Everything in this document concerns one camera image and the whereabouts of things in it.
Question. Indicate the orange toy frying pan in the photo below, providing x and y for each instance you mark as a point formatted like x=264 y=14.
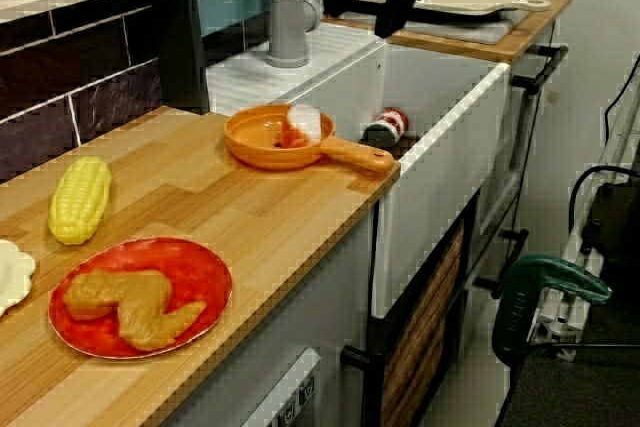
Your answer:
x=260 y=152

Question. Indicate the yellow toy corn cob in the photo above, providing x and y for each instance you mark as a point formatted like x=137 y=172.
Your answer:
x=80 y=202

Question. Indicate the grey toy faucet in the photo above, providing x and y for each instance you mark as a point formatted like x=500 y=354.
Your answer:
x=287 y=22

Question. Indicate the toy beans can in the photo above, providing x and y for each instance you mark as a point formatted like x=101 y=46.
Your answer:
x=392 y=122

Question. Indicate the dark vertical support panel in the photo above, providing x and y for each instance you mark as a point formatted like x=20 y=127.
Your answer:
x=192 y=47

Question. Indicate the white toy sink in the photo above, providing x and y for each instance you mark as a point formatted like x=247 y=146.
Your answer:
x=440 y=187

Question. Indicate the white toy kitchen cabinet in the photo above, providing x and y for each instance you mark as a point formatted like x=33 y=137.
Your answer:
x=325 y=297

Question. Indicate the red plate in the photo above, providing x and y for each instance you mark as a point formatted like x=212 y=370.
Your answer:
x=200 y=272

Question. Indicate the wooden slat drawer front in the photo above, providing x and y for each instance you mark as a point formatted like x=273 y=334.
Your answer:
x=420 y=327

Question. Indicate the green clamp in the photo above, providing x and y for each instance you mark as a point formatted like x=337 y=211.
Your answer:
x=515 y=307

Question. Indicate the black box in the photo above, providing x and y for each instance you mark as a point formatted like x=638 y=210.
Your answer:
x=617 y=237

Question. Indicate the brown toy chicken wing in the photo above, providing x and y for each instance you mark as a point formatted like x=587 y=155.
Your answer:
x=140 y=307

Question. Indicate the grey toy dishwasher panel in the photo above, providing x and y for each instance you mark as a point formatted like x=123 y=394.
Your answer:
x=280 y=392

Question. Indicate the cream flower-shaped plate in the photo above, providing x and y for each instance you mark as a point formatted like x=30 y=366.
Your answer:
x=12 y=272

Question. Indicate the aluminium profile rail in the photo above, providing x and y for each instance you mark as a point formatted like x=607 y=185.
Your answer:
x=555 y=317

